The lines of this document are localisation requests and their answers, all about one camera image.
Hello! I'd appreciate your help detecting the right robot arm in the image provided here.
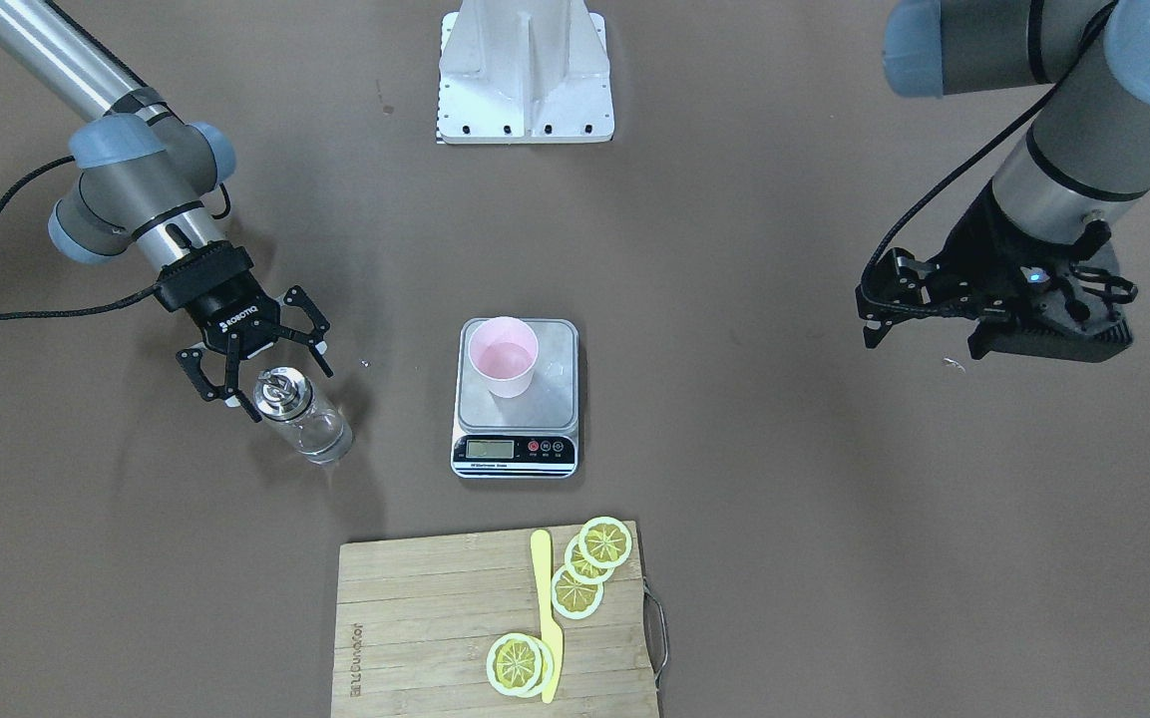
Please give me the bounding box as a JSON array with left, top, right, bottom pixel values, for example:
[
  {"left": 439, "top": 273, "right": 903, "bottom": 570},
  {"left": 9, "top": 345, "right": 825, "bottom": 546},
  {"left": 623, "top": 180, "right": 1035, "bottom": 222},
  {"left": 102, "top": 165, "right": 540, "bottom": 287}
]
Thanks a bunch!
[{"left": 0, "top": 1, "right": 332, "bottom": 420}]

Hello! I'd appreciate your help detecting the pink plastic cup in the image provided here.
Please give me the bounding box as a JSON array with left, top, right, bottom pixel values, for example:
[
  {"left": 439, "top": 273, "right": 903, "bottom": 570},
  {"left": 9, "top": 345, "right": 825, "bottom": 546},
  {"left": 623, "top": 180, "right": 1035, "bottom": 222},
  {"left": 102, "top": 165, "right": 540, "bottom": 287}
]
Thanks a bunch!
[{"left": 467, "top": 315, "right": 541, "bottom": 399}]

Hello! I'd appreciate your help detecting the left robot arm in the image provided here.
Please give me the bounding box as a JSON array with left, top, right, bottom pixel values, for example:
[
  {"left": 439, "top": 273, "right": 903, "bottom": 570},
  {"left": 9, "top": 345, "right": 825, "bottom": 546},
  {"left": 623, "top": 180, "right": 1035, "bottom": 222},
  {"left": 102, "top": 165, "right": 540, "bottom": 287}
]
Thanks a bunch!
[{"left": 856, "top": 1, "right": 1150, "bottom": 362}]

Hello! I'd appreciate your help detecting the glass sauce bottle metal cap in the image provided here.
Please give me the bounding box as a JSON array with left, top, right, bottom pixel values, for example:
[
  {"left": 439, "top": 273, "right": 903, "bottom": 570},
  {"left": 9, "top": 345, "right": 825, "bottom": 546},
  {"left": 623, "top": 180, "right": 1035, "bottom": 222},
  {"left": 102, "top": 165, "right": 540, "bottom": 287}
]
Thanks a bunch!
[{"left": 252, "top": 367, "right": 354, "bottom": 465}]

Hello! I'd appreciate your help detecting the digital kitchen scale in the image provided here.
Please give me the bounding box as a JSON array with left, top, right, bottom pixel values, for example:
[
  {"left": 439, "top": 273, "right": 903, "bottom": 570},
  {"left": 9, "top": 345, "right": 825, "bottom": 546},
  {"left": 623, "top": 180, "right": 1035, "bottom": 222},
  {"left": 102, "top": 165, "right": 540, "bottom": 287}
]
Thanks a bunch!
[{"left": 450, "top": 316, "right": 580, "bottom": 479}]

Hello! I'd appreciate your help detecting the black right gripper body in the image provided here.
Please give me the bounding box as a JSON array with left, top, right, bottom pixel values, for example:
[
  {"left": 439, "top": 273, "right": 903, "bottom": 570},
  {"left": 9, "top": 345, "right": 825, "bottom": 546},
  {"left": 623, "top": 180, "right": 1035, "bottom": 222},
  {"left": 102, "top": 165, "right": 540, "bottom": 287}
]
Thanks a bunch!
[{"left": 155, "top": 240, "right": 281, "bottom": 359}]

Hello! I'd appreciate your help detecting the lemon slice front under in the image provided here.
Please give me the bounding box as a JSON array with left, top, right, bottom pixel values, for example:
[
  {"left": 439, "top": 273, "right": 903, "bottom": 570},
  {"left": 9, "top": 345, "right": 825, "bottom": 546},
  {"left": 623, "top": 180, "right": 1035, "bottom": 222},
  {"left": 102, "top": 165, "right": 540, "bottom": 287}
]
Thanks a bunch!
[{"left": 520, "top": 636, "right": 557, "bottom": 698}]

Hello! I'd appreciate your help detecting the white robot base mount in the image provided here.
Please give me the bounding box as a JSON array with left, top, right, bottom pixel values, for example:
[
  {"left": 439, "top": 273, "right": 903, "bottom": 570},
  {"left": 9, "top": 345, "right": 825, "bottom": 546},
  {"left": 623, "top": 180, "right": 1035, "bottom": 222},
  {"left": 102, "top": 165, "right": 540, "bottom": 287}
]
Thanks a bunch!
[{"left": 435, "top": 1, "right": 615, "bottom": 146}]

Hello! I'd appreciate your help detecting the lemon slice middle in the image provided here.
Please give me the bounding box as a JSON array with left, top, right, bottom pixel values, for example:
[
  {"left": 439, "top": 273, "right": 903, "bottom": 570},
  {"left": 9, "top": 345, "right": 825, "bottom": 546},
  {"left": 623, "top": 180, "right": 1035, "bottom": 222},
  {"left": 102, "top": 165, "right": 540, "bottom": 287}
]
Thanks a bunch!
[{"left": 564, "top": 537, "right": 614, "bottom": 585}]

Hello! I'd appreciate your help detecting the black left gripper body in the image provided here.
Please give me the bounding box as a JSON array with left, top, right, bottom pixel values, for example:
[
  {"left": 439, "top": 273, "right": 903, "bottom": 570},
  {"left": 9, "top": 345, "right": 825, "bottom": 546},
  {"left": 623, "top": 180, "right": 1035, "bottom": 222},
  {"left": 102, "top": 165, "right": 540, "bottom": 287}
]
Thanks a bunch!
[{"left": 934, "top": 188, "right": 1134, "bottom": 362}]

